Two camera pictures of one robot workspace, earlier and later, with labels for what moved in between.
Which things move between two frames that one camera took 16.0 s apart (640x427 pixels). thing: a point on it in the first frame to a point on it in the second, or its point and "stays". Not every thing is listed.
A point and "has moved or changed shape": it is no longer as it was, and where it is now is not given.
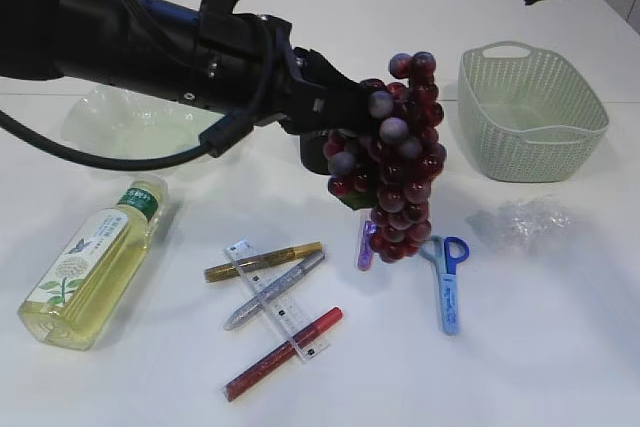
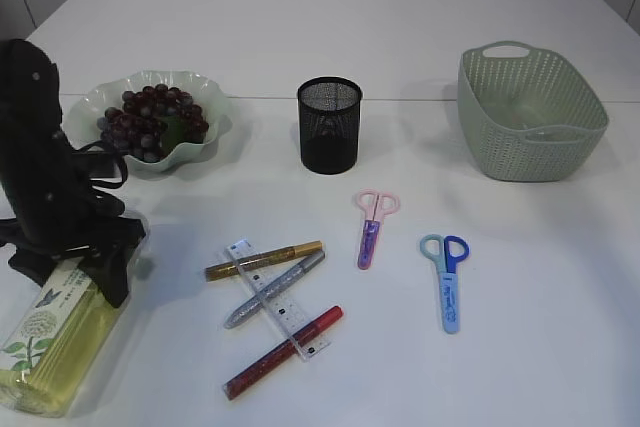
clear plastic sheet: [523, 225] to [557, 134]
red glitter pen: [236, 386] stays
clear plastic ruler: [275, 299] stays
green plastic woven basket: [529, 117] stays
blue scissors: [444, 252] stays
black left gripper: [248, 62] to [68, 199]
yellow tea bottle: [76, 299] has moved or changed shape
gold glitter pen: [224, 271] stays
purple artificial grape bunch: [389, 165] to [154, 122]
